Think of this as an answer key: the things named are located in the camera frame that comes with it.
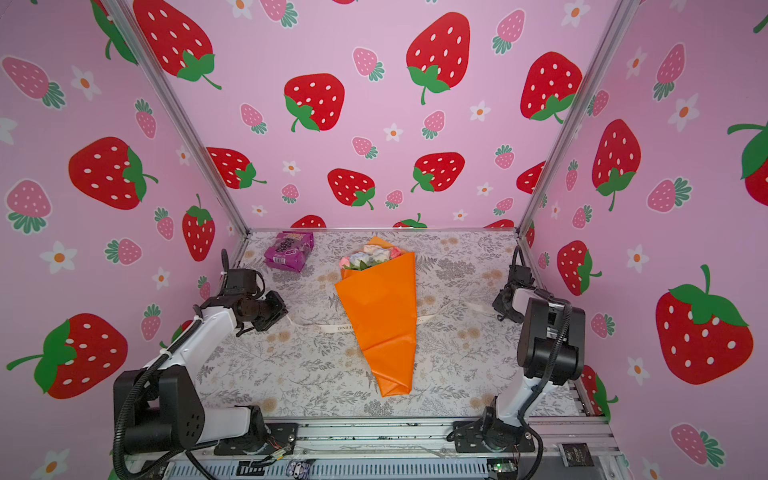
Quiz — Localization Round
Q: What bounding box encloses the orange wrapping paper sheet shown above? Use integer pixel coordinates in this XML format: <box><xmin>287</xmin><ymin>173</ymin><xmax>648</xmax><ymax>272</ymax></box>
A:
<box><xmin>335</xmin><ymin>237</ymin><xmax>418</xmax><ymax>397</ymax></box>

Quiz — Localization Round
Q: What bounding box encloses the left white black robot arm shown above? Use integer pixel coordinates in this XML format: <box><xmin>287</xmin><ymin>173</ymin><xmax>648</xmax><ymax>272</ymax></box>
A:
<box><xmin>111</xmin><ymin>268</ymin><xmax>295</xmax><ymax>479</ymax></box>

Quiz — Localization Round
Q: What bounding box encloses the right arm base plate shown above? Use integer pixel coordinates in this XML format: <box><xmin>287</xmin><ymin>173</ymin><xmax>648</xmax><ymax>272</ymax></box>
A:
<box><xmin>446</xmin><ymin>419</ymin><xmax>536</xmax><ymax>454</ymax></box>

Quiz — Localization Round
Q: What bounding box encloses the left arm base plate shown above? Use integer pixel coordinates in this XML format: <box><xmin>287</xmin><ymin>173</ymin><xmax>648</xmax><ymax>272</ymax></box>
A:
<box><xmin>214</xmin><ymin>423</ymin><xmax>299</xmax><ymax>457</ymax></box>

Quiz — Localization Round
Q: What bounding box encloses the white printed ribbon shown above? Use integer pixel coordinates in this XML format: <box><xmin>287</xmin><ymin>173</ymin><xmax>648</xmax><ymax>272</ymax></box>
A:
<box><xmin>286</xmin><ymin>299</ymin><xmax>497</xmax><ymax>334</ymax></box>

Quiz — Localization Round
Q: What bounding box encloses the white fake rose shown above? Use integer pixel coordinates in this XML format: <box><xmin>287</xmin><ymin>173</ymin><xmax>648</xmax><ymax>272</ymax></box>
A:
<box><xmin>340</xmin><ymin>252</ymin><xmax>372</xmax><ymax>271</ymax></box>

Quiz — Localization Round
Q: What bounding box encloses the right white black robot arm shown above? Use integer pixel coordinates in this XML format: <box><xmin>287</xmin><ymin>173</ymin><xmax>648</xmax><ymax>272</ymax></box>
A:
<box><xmin>481</xmin><ymin>264</ymin><xmax>586</xmax><ymax>450</ymax></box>

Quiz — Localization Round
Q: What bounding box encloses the purple snack packet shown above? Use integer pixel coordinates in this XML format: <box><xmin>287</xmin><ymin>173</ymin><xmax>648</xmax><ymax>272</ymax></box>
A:
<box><xmin>264</xmin><ymin>231</ymin><xmax>314</xmax><ymax>273</ymax></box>

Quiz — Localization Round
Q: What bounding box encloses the aluminium frame rail base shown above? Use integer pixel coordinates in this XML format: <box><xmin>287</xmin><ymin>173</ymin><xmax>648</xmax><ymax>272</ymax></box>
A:
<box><xmin>155</xmin><ymin>416</ymin><xmax>633</xmax><ymax>479</ymax></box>

